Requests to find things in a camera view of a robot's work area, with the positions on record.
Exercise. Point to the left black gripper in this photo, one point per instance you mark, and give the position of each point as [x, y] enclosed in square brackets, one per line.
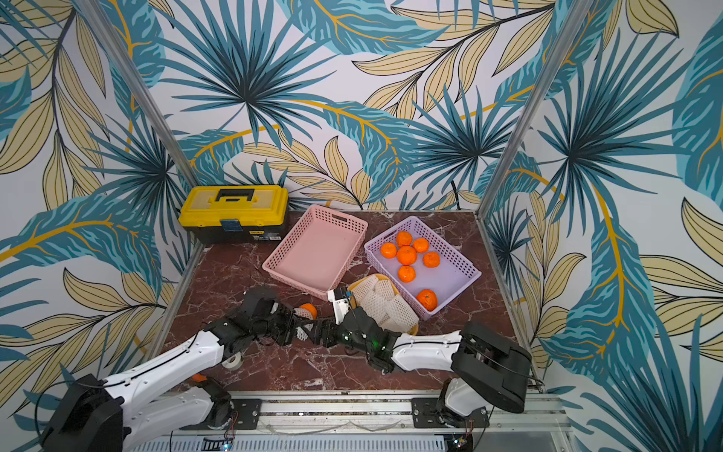
[293, 321]

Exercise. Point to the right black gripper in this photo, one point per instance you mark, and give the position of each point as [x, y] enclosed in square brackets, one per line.
[331, 330]

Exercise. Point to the white foam net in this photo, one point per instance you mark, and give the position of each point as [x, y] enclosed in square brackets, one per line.
[302, 331]
[385, 289]
[376, 307]
[362, 289]
[401, 318]

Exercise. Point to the netted orange end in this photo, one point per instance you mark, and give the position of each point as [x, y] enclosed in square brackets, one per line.
[406, 274]

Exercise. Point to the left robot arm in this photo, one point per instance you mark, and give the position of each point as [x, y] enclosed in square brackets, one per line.
[129, 408]

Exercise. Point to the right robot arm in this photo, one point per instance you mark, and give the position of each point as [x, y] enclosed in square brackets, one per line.
[490, 371]

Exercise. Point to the yellow plastic tub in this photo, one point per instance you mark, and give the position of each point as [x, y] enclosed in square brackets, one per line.
[381, 300]

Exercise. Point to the pink perforated basket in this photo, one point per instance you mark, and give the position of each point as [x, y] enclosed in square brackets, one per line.
[316, 253]

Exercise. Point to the white tape roll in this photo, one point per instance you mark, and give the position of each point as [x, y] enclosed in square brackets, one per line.
[233, 363]

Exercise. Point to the purple perforated basket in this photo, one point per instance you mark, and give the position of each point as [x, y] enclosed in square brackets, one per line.
[454, 274]

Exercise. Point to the yellow black toolbox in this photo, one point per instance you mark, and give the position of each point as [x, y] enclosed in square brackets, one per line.
[236, 214]

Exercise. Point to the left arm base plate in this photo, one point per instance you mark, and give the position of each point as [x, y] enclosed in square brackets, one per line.
[237, 412]

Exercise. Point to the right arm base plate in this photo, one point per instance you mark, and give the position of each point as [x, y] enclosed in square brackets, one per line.
[428, 413]

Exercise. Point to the aluminium front rail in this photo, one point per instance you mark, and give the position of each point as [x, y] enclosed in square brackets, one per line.
[375, 421]

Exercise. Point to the left aluminium corner post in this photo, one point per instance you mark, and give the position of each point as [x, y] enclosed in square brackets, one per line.
[111, 40]

